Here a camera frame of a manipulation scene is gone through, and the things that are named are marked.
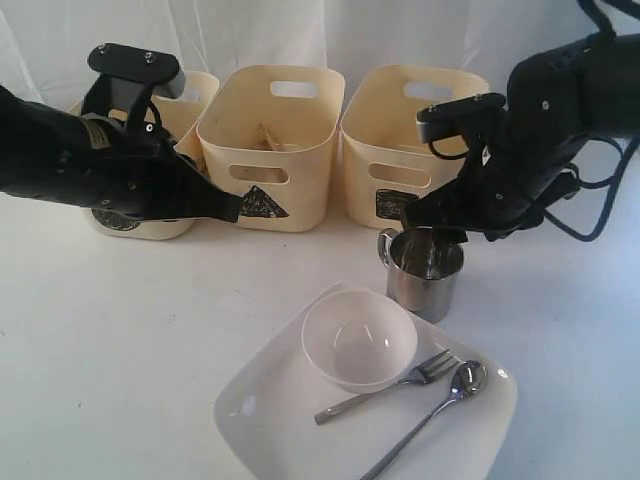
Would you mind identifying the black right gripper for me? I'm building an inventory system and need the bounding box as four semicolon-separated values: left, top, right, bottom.
400;115;580;245

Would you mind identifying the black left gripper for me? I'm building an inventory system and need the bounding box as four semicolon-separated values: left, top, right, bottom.
59;75;243;223

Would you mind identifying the steel mug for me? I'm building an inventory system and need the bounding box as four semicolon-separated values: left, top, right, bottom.
377;228;464;324

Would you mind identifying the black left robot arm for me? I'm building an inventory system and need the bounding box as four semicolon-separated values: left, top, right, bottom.
1;74;243;223

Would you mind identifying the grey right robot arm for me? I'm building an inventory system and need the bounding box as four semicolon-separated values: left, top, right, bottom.
401;34;639;243

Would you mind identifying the cream bin with circle mark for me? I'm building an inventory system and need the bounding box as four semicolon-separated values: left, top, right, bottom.
64;69;222;242

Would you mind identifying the cream bin with square mark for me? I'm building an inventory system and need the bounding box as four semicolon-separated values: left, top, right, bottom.
341;65;489;230

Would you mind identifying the cream bin with triangle mark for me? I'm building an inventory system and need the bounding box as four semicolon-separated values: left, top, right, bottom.
197;65;345;232

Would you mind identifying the steel fork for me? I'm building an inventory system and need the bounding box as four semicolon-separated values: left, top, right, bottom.
314;349;460;426

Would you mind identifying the white plastic bowl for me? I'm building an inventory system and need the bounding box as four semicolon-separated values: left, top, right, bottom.
301;288;418;394

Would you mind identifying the steel spoon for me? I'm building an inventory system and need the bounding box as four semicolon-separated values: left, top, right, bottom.
361;360;488;480

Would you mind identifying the white square plate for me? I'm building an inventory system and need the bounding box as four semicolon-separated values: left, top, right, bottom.
214;312;518;479

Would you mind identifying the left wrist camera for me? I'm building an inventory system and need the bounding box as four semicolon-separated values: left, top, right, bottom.
87;43;186;103

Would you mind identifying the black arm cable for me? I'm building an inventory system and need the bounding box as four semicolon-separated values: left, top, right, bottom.
544;0;640;244

